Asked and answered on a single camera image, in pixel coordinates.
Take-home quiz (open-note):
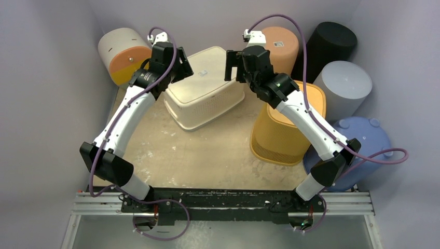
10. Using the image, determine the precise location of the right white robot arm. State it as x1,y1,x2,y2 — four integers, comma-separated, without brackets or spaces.
224,46,361,211

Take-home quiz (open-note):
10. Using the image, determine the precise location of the grey plastic bin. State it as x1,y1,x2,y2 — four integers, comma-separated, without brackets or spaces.
313,61,373,123

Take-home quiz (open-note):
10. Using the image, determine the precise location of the white mesh basket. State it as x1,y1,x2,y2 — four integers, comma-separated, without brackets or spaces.
163,46,245,131

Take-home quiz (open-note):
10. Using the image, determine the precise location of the yellow mesh basket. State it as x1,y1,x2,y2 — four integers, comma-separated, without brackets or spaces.
249,80,327,167

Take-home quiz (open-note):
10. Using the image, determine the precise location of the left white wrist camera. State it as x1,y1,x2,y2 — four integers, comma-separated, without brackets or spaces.
147,32,169,46

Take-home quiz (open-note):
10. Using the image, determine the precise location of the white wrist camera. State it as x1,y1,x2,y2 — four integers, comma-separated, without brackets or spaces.
147,32,169,46
242,29,266,48

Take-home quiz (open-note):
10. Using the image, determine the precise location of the aluminium mounting rail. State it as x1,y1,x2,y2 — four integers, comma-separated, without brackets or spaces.
71,192,375,216

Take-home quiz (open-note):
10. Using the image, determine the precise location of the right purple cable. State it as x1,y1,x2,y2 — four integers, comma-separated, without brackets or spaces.
243,13,410,234

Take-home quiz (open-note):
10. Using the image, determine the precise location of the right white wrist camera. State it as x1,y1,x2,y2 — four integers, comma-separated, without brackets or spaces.
242,29,266,48

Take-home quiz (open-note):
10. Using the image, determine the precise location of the orange capybara bin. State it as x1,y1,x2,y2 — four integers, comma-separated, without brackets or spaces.
262,26,299,75

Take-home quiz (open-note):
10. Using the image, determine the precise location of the purple cable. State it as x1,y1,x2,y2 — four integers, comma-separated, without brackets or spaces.
88,26,191,241
243,13,410,234

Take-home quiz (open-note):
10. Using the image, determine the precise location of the black plastic bin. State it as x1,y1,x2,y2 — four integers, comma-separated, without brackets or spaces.
306,21,358,84

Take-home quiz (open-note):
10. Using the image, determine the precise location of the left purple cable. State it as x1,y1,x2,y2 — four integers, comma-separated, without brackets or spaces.
88,26,191,241

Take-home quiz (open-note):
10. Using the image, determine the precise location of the white drawer container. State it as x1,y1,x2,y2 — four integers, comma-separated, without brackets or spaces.
98,27,152,89

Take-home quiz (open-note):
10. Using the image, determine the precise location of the blue plastic bucket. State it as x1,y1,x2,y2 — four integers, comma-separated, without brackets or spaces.
296,117,391,200

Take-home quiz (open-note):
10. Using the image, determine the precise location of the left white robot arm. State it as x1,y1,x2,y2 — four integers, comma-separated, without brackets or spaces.
79,41,194,212

